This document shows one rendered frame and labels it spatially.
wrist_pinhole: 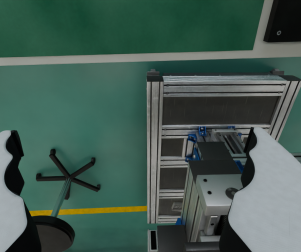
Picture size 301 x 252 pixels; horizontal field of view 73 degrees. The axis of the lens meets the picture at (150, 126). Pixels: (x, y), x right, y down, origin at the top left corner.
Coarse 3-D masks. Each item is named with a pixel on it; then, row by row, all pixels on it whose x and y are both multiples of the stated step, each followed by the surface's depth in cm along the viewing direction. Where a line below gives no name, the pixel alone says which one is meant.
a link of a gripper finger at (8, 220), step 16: (0, 144) 9; (16, 144) 10; (0, 160) 8; (16, 160) 10; (0, 176) 7; (16, 176) 8; (0, 192) 7; (16, 192) 8; (0, 208) 6; (16, 208) 6; (0, 224) 6; (16, 224) 6; (32, 224) 7; (0, 240) 5; (16, 240) 6; (32, 240) 6
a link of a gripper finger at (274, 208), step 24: (264, 144) 9; (264, 168) 8; (288, 168) 8; (240, 192) 7; (264, 192) 7; (288, 192) 7; (240, 216) 6; (264, 216) 6; (288, 216) 6; (240, 240) 6; (264, 240) 6; (288, 240) 6
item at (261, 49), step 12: (264, 0) 44; (264, 12) 45; (264, 24) 46; (264, 48) 49; (276, 48) 49; (288, 48) 49; (300, 48) 50; (0, 60) 49; (12, 60) 49; (24, 60) 49; (36, 60) 49; (48, 60) 49; (60, 60) 49; (72, 60) 49; (84, 60) 49; (96, 60) 49; (108, 60) 49; (120, 60) 50; (132, 60) 50; (144, 60) 50; (156, 60) 50
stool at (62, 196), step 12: (60, 168) 158; (84, 168) 159; (36, 180) 164; (48, 180) 164; (72, 180) 165; (60, 192) 150; (60, 204) 142; (36, 216) 117; (48, 216) 118; (48, 228) 116; (60, 228) 118; (72, 228) 125; (48, 240) 122; (60, 240) 123; (72, 240) 126
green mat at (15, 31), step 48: (0, 0) 42; (48, 0) 42; (96, 0) 43; (144, 0) 43; (192, 0) 43; (240, 0) 44; (0, 48) 47; (48, 48) 47; (96, 48) 48; (144, 48) 48; (192, 48) 48; (240, 48) 49
